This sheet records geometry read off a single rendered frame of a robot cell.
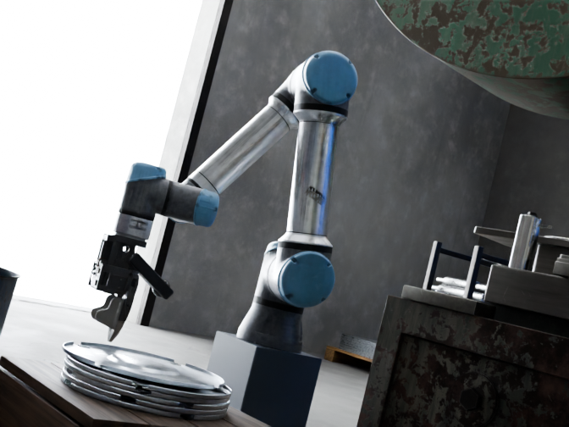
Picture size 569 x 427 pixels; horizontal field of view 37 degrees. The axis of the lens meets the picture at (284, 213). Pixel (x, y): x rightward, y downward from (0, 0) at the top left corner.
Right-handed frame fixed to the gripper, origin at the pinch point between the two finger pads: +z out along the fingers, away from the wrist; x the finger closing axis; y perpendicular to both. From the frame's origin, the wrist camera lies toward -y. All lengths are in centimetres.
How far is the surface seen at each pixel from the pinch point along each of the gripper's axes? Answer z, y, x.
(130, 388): 2.6, 7.9, 40.0
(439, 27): -59, -12, 70
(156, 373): 1.1, 0.7, 30.1
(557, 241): -37, -51, 61
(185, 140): -102, -152, -439
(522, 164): -200, -563, -535
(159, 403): 3.9, 3.2, 41.5
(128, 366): 1.1, 5.2, 28.3
